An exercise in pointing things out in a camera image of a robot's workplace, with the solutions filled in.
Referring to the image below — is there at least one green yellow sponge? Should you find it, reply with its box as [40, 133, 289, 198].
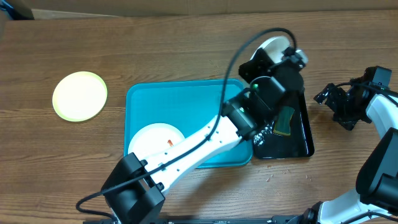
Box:
[273, 106, 295, 136]

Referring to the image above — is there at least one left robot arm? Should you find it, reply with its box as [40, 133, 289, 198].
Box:
[101, 47, 308, 223]

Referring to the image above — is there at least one white plate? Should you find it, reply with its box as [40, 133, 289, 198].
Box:
[127, 123, 185, 158]
[257, 36, 290, 64]

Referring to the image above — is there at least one black water tray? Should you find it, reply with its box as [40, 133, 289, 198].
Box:
[251, 92, 315, 159]

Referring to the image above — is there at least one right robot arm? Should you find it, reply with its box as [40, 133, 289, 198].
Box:
[289, 83, 397, 223]

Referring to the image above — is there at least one light green plate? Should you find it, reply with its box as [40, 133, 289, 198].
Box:
[52, 71, 108, 122]

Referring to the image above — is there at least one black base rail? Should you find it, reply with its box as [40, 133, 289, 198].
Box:
[82, 214, 312, 224]

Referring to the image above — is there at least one dark object top left corner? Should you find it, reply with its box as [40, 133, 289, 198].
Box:
[1, 0, 34, 21]

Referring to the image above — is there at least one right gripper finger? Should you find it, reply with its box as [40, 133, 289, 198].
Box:
[333, 113, 358, 131]
[313, 83, 335, 105]

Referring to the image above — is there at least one teal plastic tray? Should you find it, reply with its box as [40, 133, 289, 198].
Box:
[123, 78, 254, 169]

